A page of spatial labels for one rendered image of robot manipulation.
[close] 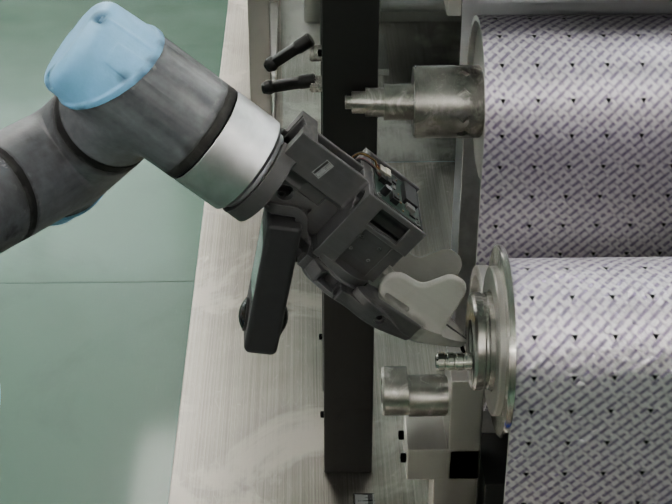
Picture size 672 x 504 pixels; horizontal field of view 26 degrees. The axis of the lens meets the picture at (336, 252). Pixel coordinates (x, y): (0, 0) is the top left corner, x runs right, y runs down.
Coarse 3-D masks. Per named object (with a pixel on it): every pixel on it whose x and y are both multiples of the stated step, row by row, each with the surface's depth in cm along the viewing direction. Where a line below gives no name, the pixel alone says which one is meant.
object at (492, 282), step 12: (492, 276) 109; (492, 288) 110; (504, 312) 106; (504, 324) 106; (504, 336) 106; (504, 348) 106; (504, 360) 106; (504, 372) 106; (504, 384) 107; (492, 396) 110; (492, 408) 110
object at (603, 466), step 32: (512, 448) 109; (544, 448) 109; (576, 448) 109; (608, 448) 109; (640, 448) 109; (512, 480) 110; (544, 480) 111; (576, 480) 111; (608, 480) 111; (640, 480) 111
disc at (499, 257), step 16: (496, 256) 111; (512, 288) 106; (512, 304) 105; (512, 320) 104; (512, 336) 104; (512, 352) 104; (512, 368) 104; (512, 384) 105; (512, 400) 105; (496, 416) 112; (512, 416) 106; (496, 432) 112
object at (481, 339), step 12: (468, 300) 113; (480, 300) 109; (492, 300) 109; (468, 312) 113; (480, 312) 108; (492, 312) 108; (468, 324) 113; (480, 324) 108; (492, 324) 108; (468, 336) 113; (480, 336) 108; (492, 336) 108; (468, 348) 113; (480, 348) 108; (492, 348) 108; (480, 360) 108; (492, 360) 108; (468, 372) 113; (480, 372) 108; (492, 372) 108; (480, 384) 109; (492, 384) 109
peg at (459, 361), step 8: (440, 352) 110; (448, 352) 110; (456, 352) 110; (440, 360) 109; (448, 360) 109; (456, 360) 109; (464, 360) 109; (472, 360) 109; (440, 368) 109; (448, 368) 109; (456, 368) 110; (464, 368) 110; (472, 368) 110
